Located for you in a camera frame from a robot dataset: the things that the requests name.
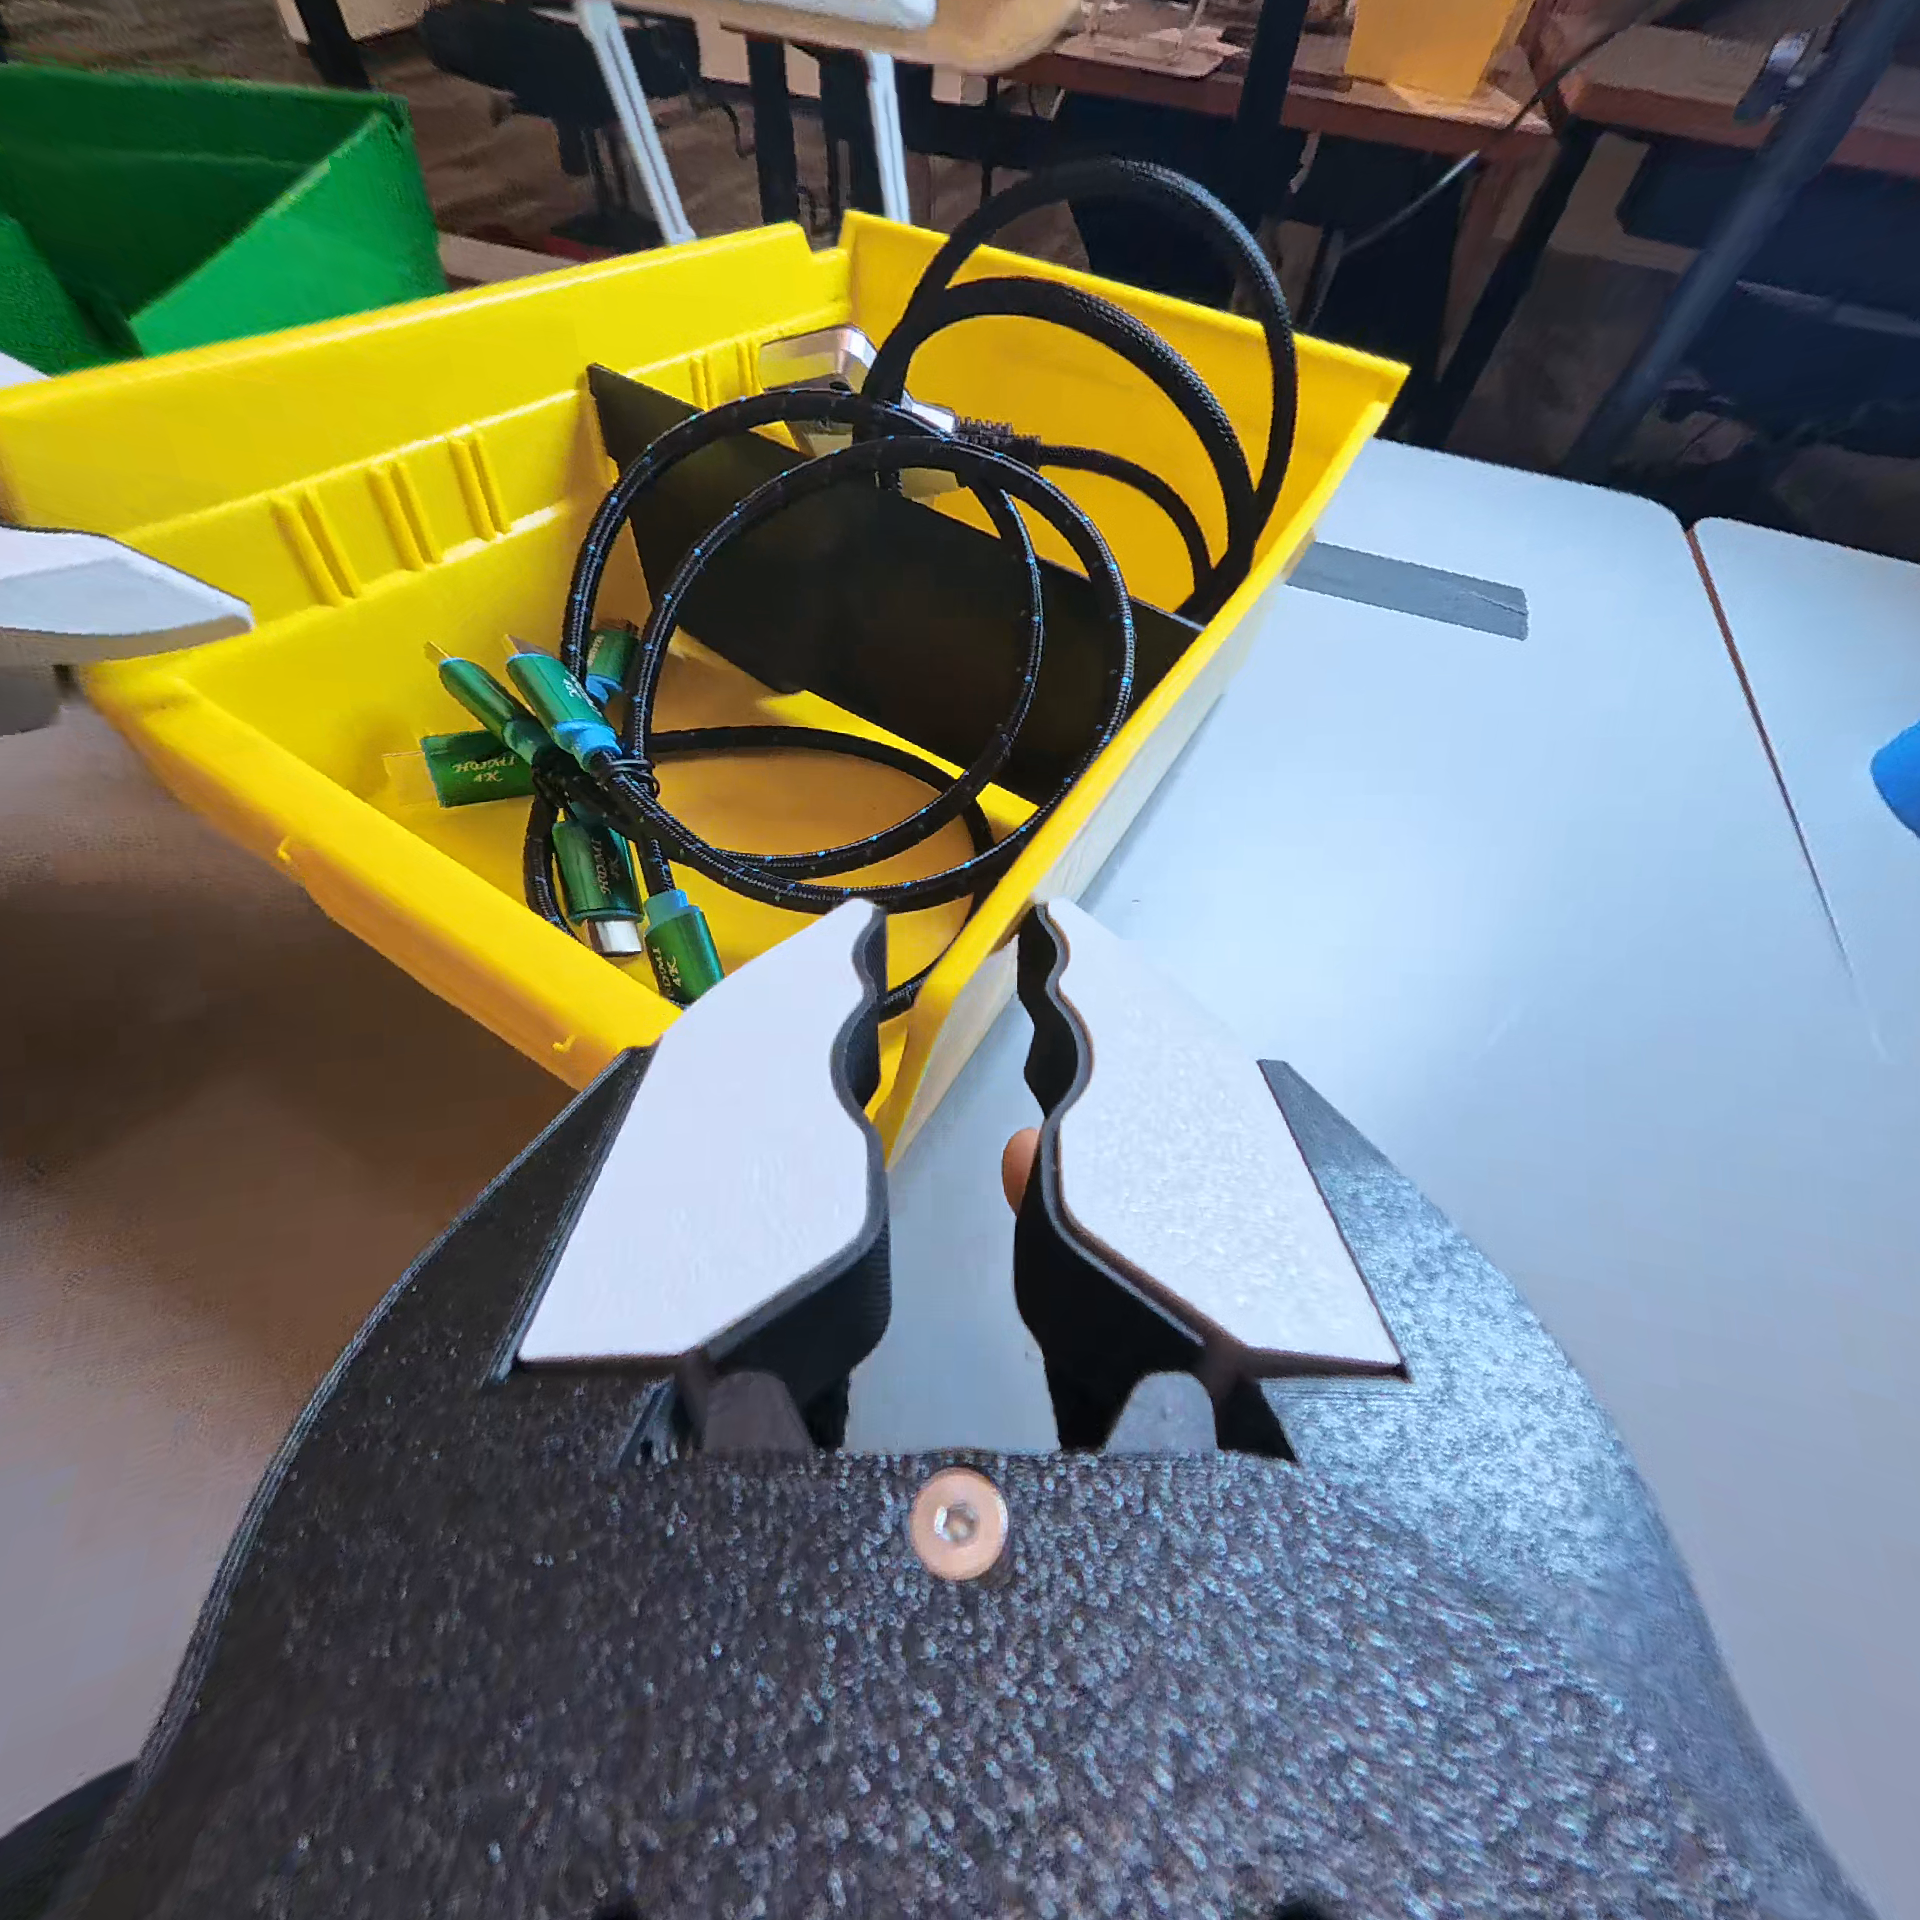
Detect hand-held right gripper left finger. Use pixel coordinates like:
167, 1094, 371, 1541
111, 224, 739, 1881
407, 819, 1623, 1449
516, 900, 896, 1382

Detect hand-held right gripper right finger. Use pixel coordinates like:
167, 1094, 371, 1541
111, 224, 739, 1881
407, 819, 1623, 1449
1015, 900, 1407, 1382

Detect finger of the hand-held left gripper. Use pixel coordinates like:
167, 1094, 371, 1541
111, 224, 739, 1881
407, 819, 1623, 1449
0, 525, 256, 668

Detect yellow plastic bin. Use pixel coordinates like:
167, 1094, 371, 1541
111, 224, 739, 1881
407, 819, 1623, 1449
0, 211, 1413, 1088

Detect braided hdmi cable green plugs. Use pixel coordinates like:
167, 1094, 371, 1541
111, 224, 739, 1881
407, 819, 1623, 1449
527, 720, 1009, 1012
420, 383, 1148, 917

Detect grey hdmi hub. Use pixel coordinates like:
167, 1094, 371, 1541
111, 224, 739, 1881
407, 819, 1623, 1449
752, 324, 970, 496

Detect green plastic bin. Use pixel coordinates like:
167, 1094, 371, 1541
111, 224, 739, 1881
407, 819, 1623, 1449
0, 61, 445, 377

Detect black bin divider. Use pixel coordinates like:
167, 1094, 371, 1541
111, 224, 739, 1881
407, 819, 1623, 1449
586, 367, 1210, 806

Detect grey tape strip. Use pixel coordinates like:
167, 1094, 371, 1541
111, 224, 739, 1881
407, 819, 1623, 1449
1292, 542, 1532, 640

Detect black metal pole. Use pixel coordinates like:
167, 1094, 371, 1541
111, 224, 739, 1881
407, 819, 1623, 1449
1562, 0, 1920, 481

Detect yellow cardboard tray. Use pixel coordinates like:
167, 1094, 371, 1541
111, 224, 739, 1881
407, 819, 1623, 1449
1344, 0, 1532, 97

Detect long wooden desk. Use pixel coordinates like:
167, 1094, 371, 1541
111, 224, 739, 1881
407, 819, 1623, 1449
1036, 24, 1920, 157

